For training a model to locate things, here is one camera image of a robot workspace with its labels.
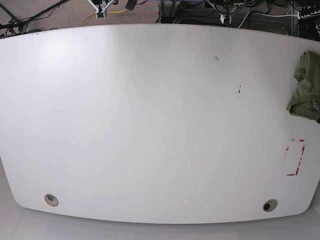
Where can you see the olive green T-shirt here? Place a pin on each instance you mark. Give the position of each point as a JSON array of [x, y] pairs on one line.
[[305, 101]]

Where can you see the red tape rectangle marking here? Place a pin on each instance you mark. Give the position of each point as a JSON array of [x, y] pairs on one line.
[[293, 156]]

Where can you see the white power strip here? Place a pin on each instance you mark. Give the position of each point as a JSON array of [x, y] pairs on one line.
[[307, 13]]

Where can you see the black tripod stand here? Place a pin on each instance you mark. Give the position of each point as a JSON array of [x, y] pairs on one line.
[[18, 26]]

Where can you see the aluminium frame base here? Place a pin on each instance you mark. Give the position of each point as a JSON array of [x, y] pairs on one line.
[[171, 11]]

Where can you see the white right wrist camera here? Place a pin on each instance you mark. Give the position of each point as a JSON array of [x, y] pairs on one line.
[[101, 7]]

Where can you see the left table cable grommet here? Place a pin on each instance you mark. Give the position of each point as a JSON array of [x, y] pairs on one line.
[[51, 200]]

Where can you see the table cable grommet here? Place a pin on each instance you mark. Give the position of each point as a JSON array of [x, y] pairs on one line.
[[270, 205], [51, 200]]

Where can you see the right table cable grommet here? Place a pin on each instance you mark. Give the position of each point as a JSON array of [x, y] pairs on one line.
[[270, 205]]

